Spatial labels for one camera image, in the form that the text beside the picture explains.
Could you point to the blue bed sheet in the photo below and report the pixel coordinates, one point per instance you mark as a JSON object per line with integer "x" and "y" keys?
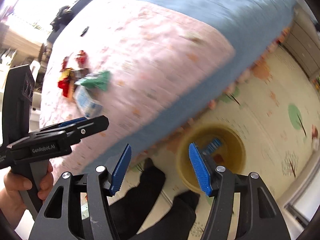
{"x": 250, "y": 26}

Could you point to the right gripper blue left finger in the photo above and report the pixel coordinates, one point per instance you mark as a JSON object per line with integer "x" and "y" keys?
{"x": 115, "y": 179}

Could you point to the pink bear-print quilt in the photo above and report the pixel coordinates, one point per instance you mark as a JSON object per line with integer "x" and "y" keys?
{"x": 155, "y": 55}

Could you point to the small red wrapper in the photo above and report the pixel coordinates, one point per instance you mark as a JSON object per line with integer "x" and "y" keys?
{"x": 82, "y": 59}

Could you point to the person's black trouser legs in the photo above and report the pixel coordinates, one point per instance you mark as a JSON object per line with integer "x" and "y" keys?
{"x": 130, "y": 212}

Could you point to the person's left hand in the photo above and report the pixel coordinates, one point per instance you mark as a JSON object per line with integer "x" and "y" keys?
{"x": 12, "y": 205}

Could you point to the cartoon tree play mat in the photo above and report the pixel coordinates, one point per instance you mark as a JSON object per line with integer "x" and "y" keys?
{"x": 274, "y": 113}

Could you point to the blue nasal spray box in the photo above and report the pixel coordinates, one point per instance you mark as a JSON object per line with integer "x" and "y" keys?
{"x": 211, "y": 147}

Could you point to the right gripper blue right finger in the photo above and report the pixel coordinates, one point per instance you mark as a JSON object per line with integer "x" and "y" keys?
{"x": 204, "y": 167}

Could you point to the red candy wrapper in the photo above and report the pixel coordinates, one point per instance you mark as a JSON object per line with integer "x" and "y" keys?
{"x": 66, "y": 79}

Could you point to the black remote on bed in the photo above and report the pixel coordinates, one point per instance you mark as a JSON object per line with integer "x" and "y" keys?
{"x": 84, "y": 31}

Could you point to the grey drawer cabinet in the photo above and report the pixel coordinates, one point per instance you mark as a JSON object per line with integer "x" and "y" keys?
{"x": 303, "y": 43}

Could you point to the orange knitted sock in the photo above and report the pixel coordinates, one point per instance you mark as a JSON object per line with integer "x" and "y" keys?
{"x": 218, "y": 159}

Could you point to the yellow round trash bin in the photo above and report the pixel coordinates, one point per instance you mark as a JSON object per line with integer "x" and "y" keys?
{"x": 232, "y": 150}

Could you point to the green snack wrapper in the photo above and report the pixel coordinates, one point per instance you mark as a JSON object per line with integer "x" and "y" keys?
{"x": 99, "y": 80}

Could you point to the small blue white carton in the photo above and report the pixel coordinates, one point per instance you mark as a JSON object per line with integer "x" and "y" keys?
{"x": 88, "y": 106}

